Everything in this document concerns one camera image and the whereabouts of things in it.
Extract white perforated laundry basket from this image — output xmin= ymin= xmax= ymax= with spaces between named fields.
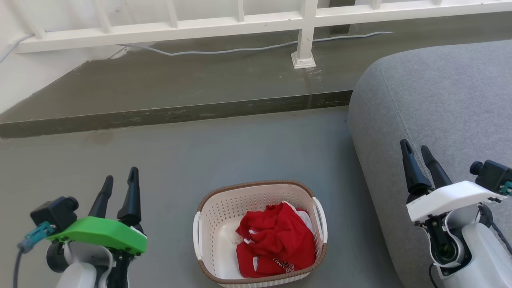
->
xmin=193 ymin=180 xmax=328 ymax=288

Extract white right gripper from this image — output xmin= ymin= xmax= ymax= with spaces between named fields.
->
xmin=400 ymin=139 xmax=507 ymax=223

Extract left arm cable teal plug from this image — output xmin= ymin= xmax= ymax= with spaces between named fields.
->
xmin=12 ymin=222 xmax=55 ymax=288

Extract right arm cable teal plug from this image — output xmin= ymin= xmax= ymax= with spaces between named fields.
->
xmin=480 ymin=181 xmax=512 ymax=255

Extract red shorts with white trim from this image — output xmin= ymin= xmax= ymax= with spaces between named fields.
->
xmin=235 ymin=201 xmax=316 ymax=256

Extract white metal railing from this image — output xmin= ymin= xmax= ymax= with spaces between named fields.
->
xmin=11 ymin=0 xmax=512 ymax=70

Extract grey fabric sofa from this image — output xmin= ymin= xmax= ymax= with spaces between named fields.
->
xmin=347 ymin=39 xmax=512 ymax=288

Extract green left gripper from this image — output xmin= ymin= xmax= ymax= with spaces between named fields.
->
xmin=47 ymin=167 xmax=148 ymax=255

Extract arm cable teal plug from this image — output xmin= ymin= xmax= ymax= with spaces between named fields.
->
xmin=12 ymin=222 xmax=55 ymax=288
xmin=480 ymin=181 xmax=512 ymax=255

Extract light grey floor cable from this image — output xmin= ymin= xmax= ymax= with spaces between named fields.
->
xmin=0 ymin=31 xmax=393 ymax=64

